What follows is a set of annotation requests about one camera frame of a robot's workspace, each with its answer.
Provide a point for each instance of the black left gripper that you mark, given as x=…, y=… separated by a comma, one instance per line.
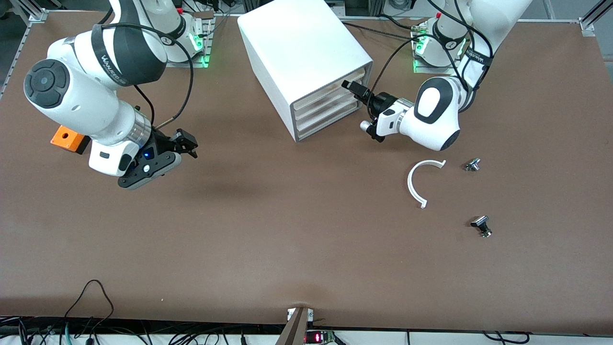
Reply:
x=381, y=102

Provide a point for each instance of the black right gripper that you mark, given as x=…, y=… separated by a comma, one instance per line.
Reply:
x=163, y=142

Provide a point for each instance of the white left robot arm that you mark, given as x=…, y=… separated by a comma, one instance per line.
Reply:
x=436, y=115

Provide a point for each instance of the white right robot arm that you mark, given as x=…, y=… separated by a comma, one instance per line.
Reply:
x=86, y=91

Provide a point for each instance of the silver push button part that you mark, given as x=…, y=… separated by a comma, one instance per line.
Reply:
x=472, y=165

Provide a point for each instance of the black and silver button part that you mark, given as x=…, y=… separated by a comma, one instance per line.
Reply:
x=481, y=224

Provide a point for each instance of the white curved plastic arc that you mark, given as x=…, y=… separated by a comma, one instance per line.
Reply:
x=410, y=184

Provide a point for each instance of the orange box with black base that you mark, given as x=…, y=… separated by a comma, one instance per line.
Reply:
x=67, y=137

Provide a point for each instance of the small device with red display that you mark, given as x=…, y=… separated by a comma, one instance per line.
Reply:
x=318, y=338

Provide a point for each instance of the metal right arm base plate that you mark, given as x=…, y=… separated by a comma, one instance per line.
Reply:
x=203, y=60

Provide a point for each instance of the aluminium frame profile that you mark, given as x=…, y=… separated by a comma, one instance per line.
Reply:
x=594, y=19
x=36, y=14

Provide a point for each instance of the grey camera mount beam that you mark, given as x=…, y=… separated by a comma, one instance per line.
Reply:
x=293, y=330

